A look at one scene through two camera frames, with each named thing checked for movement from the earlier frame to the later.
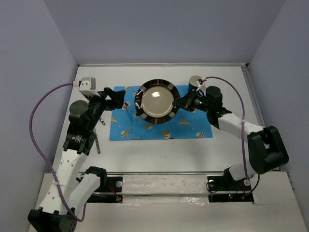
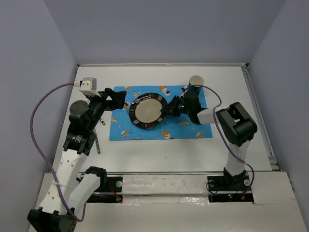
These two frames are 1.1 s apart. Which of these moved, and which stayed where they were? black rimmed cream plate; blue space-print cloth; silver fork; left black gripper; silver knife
Moved: black rimmed cream plate; blue space-print cloth
Stayed: left black gripper; silver knife; silver fork
